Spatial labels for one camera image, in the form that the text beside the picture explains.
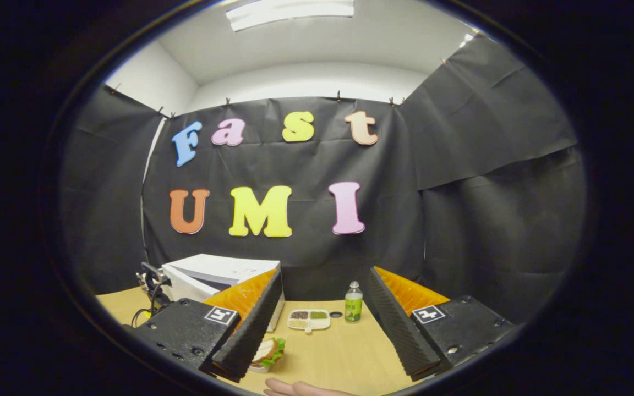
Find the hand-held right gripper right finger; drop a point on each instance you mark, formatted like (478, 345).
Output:
(399, 330)

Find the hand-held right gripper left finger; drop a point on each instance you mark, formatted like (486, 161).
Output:
(248, 338)

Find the lettuce sandwich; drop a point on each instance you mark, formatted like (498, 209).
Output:
(270, 352)

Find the white microwave oven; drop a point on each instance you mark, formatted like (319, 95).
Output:
(223, 267)

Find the white rectangular food tray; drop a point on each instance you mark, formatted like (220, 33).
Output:
(259, 369)

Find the green drink bottle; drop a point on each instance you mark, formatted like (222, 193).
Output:
(353, 308)

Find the divided plate of beans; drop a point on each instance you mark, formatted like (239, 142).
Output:
(309, 320)

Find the black backdrop cloth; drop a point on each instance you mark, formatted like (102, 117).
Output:
(471, 165)

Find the row of small cloth clips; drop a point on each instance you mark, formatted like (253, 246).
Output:
(227, 102)

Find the small ceiling light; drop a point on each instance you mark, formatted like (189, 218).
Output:
(466, 39)

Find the long ceiling light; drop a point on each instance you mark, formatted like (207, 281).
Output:
(289, 12)

